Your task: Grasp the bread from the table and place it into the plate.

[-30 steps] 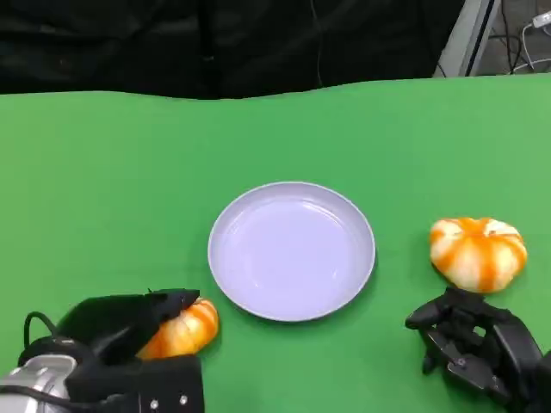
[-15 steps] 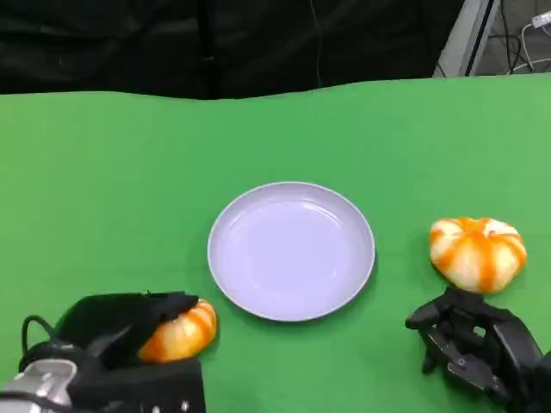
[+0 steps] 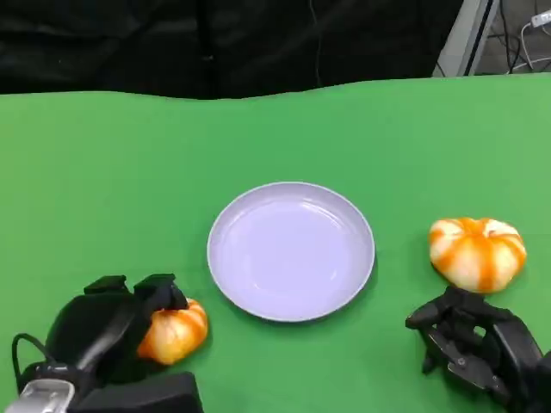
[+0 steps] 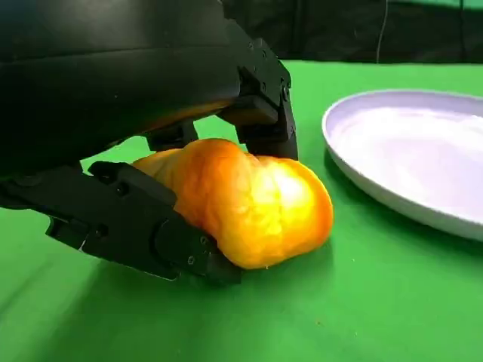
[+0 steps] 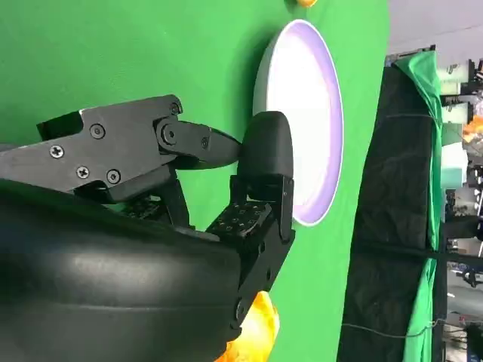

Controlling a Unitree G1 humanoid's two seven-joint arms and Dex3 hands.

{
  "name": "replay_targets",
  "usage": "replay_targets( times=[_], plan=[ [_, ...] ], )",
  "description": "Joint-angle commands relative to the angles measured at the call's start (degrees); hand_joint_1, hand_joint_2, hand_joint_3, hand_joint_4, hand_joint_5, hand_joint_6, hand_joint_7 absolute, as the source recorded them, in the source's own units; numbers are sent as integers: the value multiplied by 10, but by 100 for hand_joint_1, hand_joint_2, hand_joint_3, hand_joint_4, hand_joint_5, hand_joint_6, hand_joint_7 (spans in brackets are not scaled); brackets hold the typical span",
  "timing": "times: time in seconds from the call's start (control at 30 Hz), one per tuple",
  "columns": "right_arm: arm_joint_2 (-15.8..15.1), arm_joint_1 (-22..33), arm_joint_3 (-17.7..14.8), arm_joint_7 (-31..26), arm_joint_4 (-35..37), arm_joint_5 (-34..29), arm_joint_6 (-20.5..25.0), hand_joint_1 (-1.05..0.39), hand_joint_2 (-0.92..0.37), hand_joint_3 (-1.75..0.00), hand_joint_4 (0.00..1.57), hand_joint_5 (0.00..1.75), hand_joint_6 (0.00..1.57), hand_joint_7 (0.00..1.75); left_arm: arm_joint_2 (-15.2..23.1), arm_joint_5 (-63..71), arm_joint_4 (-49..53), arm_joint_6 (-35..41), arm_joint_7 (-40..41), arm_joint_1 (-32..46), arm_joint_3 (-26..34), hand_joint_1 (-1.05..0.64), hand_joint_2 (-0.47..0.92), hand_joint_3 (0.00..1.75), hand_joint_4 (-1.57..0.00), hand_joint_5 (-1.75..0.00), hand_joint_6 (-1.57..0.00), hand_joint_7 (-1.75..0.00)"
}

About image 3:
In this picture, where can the green table cloth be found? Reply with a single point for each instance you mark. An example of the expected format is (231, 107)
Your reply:
(129, 172)

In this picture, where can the orange white toy bread roll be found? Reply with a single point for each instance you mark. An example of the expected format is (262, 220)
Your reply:
(178, 335)
(478, 258)

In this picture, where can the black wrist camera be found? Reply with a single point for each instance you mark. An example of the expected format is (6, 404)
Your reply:
(146, 396)
(544, 383)

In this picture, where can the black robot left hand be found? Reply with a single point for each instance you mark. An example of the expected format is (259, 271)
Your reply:
(94, 331)

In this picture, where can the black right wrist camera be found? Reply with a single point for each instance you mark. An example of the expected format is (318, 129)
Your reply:
(544, 383)

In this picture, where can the lilac plate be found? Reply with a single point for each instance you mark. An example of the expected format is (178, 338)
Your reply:
(290, 254)

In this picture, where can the black backdrop curtain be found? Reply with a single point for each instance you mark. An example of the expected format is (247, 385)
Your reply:
(172, 43)

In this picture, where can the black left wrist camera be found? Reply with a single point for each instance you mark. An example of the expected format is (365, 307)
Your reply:
(146, 396)

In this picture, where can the white plug adapter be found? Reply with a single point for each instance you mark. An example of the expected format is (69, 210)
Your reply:
(541, 19)

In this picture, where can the grey metal frame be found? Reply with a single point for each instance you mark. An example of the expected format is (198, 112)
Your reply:
(467, 38)

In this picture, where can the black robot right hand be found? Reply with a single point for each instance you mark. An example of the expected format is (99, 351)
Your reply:
(508, 344)

